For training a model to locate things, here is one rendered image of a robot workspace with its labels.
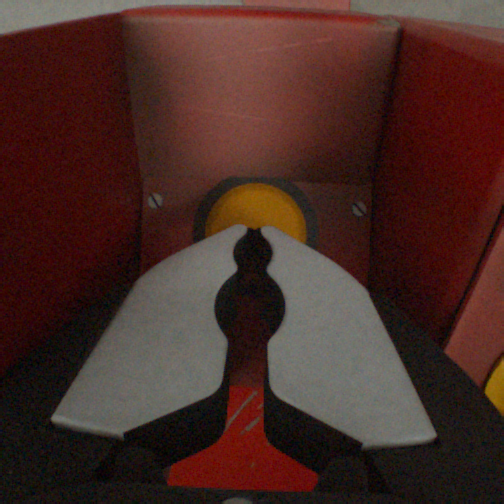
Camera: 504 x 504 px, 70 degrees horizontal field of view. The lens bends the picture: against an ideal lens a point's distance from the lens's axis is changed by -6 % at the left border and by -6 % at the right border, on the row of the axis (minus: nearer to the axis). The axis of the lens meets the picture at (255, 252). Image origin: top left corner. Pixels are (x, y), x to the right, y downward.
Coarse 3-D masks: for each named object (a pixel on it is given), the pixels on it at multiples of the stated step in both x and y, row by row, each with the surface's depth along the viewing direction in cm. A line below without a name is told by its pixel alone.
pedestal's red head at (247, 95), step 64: (0, 64) 6; (64, 64) 8; (128, 64) 12; (192, 64) 12; (256, 64) 12; (320, 64) 12; (384, 64) 12; (448, 64) 9; (0, 128) 6; (64, 128) 8; (128, 128) 13; (192, 128) 13; (256, 128) 13; (320, 128) 13; (384, 128) 13; (448, 128) 9; (0, 192) 6; (64, 192) 9; (128, 192) 13; (192, 192) 15; (320, 192) 14; (384, 192) 13; (448, 192) 9; (0, 256) 6; (64, 256) 9; (128, 256) 13; (384, 256) 13; (448, 256) 9; (0, 320) 6; (64, 320) 9; (256, 320) 15; (448, 320) 9; (256, 384) 15
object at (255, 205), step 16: (240, 192) 14; (256, 192) 14; (272, 192) 14; (224, 208) 14; (240, 208) 14; (256, 208) 14; (272, 208) 14; (288, 208) 14; (208, 224) 14; (224, 224) 14; (256, 224) 14; (272, 224) 14; (288, 224) 14; (304, 224) 14; (304, 240) 14
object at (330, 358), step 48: (288, 240) 11; (288, 288) 9; (336, 288) 9; (288, 336) 8; (336, 336) 8; (384, 336) 8; (288, 384) 7; (336, 384) 7; (384, 384) 7; (288, 432) 7; (336, 432) 6; (384, 432) 6; (432, 432) 6
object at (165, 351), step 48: (240, 240) 11; (144, 288) 9; (192, 288) 9; (144, 336) 8; (192, 336) 8; (96, 384) 6; (144, 384) 6; (192, 384) 7; (96, 432) 6; (144, 432) 6; (192, 432) 7
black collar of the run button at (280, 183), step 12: (228, 180) 14; (240, 180) 14; (252, 180) 14; (264, 180) 14; (276, 180) 14; (288, 180) 14; (216, 192) 14; (288, 192) 14; (300, 192) 14; (204, 204) 14; (300, 204) 14; (204, 216) 14; (312, 216) 14; (204, 228) 14; (312, 228) 14; (312, 240) 14; (240, 288) 14; (252, 288) 14; (264, 288) 14
